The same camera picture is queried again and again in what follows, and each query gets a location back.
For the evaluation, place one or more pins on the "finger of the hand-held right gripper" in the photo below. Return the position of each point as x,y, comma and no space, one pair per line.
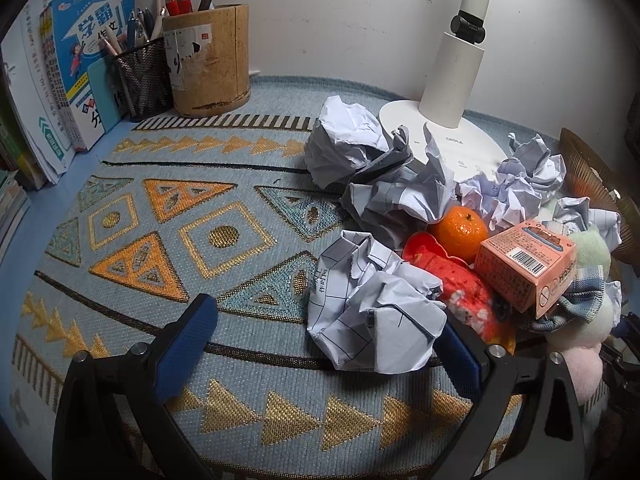
627,329

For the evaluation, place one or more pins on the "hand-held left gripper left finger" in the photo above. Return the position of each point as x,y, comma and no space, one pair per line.
182,355

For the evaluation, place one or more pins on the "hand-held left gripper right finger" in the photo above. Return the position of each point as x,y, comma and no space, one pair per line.
460,360

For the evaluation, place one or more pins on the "pastel plush toy plaid bow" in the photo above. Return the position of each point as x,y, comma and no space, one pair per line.
585,310

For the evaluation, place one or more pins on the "red snack packet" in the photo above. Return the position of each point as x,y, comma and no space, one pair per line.
452,280

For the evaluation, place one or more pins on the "ruled paper ball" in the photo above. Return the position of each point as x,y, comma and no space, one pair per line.
370,305

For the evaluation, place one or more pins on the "pink cardboard box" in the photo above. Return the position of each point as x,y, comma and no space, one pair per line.
525,265

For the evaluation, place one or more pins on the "white paper ball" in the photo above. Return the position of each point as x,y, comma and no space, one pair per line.
525,180
345,140
590,217

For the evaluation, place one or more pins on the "orange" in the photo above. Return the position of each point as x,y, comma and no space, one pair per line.
460,230

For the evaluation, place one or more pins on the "amber ribbed glass plate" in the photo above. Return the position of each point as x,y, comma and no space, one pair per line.
590,170

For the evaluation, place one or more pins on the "paper ball grey inside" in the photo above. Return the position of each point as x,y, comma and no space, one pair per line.
400,197

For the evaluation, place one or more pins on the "patterned woven table mat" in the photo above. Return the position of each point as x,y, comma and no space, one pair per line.
200,240

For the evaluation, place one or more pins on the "light blue desk pad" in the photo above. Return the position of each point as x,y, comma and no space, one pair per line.
55,200

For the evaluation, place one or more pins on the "stack of books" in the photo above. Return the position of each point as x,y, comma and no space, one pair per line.
11,195

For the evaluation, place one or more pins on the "black mesh pen holder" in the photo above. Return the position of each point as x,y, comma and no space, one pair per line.
142,82

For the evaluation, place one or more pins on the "teal card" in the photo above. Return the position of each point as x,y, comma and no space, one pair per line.
102,87

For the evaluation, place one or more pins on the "white workbook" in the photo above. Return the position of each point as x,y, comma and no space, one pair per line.
35,110

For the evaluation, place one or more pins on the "bamboo pen holder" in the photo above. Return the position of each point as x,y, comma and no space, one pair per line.
210,60

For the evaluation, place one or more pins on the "white desk lamp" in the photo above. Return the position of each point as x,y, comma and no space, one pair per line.
450,60

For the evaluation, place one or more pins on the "bunch of pens and pencils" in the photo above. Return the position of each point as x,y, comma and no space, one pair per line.
132,30

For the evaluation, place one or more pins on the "blue workbook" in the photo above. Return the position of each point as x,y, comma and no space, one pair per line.
82,35

